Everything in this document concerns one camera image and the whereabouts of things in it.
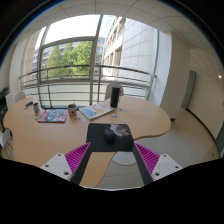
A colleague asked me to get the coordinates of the metal balcony railing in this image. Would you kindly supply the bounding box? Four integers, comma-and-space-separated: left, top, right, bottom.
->
18, 64, 157, 108

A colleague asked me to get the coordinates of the red and blue magazine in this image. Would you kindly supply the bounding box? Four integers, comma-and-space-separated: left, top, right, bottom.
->
37, 108, 69, 124

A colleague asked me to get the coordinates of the grey door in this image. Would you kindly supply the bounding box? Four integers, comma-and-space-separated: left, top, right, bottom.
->
181, 69, 198, 111

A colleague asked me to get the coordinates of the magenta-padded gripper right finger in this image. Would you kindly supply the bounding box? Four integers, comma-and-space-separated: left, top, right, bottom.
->
132, 142, 184, 186

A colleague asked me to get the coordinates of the round grey table base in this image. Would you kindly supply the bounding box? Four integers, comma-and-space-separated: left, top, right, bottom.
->
111, 151, 138, 167

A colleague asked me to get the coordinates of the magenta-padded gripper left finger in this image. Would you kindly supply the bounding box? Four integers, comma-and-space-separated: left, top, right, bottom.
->
39, 141, 93, 186

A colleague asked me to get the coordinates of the printed mug with plant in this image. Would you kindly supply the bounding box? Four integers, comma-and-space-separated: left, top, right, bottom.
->
67, 102, 78, 117

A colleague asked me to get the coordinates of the black cylindrical bottle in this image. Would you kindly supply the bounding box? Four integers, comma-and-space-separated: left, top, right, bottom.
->
109, 86, 121, 108

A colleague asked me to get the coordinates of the black mouse pad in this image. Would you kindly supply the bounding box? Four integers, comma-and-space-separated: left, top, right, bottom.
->
85, 122, 135, 153

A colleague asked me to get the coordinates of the white chair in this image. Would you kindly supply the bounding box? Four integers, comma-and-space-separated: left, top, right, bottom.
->
13, 91, 27, 104
104, 82, 125, 101

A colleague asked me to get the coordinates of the light blue illustrated booklet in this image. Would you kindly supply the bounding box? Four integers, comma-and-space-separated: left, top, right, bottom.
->
78, 102, 115, 121

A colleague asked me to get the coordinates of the black computer mouse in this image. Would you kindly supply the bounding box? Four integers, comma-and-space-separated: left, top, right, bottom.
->
103, 128, 117, 144

